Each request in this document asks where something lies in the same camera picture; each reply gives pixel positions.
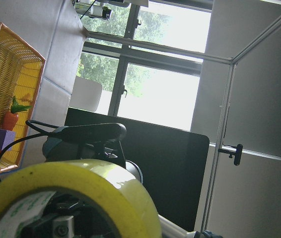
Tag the black monitor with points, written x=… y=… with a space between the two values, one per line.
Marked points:
x=172 y=162

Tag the purple foam block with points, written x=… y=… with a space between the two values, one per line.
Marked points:
x=6 y=137

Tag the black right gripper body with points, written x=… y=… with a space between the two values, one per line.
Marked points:
x=65 y=216

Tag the yellow tape roll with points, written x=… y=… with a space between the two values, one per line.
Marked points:
x=114 y=192

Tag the orange toy carrot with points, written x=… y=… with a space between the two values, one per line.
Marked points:
x=11 y=117

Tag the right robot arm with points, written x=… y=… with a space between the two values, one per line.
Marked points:
x=55 y=149

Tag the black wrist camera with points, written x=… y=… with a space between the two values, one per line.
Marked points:
x=91 y=133

